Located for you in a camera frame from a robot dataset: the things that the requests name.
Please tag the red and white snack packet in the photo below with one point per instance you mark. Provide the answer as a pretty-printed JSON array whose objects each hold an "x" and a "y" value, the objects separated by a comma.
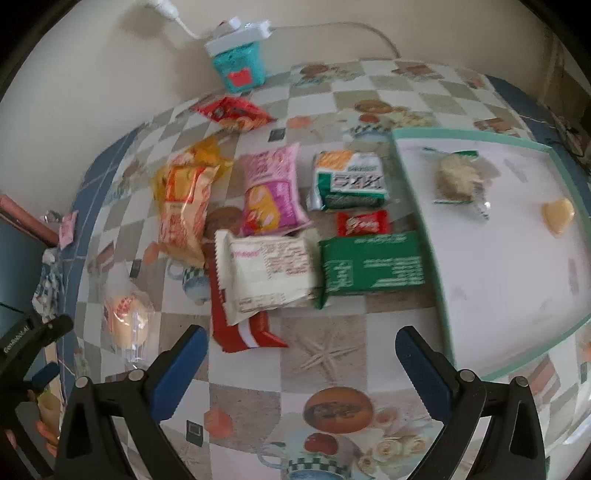
[{"x": 240, "y": 334}]

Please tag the pink snack packet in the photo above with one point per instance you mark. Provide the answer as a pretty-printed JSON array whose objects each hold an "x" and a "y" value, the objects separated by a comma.
[{"x": 270, "y": 189}]

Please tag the small yellow snack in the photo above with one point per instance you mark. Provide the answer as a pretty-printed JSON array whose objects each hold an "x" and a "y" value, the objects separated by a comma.
[{"x": 558, "y": 214}]

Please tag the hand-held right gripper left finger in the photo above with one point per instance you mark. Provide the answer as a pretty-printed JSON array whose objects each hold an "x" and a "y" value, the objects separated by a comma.
[{"x": 180, "y": 369}]

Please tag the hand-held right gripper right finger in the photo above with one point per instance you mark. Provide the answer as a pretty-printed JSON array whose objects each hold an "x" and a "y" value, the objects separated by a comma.
[{"x": 422, "y": 369}]

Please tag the yellow snack packet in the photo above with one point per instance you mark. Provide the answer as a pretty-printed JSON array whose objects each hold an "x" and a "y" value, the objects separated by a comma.
[{"x": 207, "y": 152}]

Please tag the white wall plug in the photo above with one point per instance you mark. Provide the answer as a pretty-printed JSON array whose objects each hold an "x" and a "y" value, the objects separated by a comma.
[{"x": 159, "y": 7}]

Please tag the blue and white cloth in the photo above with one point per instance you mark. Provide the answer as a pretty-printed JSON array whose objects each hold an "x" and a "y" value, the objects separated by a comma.
[{"x": 48, "y": 286}]

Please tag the dark cabinet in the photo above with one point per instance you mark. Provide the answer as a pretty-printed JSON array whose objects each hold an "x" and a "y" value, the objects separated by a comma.
[{"x": 14, "y": 267}]

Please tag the white power strip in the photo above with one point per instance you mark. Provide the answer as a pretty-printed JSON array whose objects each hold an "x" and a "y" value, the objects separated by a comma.
[{"x": 228, "y": 26}]

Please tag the teal printed box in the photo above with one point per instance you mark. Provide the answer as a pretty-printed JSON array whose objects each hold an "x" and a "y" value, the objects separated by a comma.
[{"x": 238, "y": 67}]

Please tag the checkered printed tablecloth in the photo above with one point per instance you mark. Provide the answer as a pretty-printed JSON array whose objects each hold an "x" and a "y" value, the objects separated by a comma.
[{"x": 323, "y": 350}]

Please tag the crumpled foil wrapper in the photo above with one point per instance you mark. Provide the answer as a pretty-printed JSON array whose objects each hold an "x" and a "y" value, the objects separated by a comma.
[{"x": 52, "y": 215}]

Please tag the cookie in clear wrapper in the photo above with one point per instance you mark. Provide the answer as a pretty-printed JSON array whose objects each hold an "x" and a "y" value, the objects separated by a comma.
[{"x": 457, "y": 177}]

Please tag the brown wooden strip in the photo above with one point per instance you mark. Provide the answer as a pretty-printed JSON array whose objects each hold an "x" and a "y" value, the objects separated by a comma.
[{"x": 27, "y": 217}]

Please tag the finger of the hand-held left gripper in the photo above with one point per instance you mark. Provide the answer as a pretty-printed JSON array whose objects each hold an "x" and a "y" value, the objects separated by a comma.
[{"x": 46, "y": 374}]

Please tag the small pink packet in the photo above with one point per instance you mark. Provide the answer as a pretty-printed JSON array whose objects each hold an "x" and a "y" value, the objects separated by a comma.
[{"x": 68, "y": 226}]

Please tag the green and white snack packet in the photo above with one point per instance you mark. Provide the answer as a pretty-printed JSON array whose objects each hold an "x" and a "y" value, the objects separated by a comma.
[{"x": 346, "y": 180}]

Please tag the bun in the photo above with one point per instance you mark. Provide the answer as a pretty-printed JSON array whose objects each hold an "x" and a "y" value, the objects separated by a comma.
[{"x": 127, "y": 316}]

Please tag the white tray with teal rim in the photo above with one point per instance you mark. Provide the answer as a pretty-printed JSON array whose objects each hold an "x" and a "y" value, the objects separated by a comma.
[{"x": 485, "y": 277}]

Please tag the orange clear snack packet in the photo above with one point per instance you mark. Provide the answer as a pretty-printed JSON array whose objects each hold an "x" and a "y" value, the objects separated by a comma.
[{"x": 182, "y": 207}]

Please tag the white flat device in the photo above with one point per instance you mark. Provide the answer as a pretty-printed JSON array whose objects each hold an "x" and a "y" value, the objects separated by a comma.
[{"x": 251, "y": 31}]

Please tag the small red candy packet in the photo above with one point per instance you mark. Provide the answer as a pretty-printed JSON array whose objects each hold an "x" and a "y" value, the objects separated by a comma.
[{"x": 362, "y": 223}]

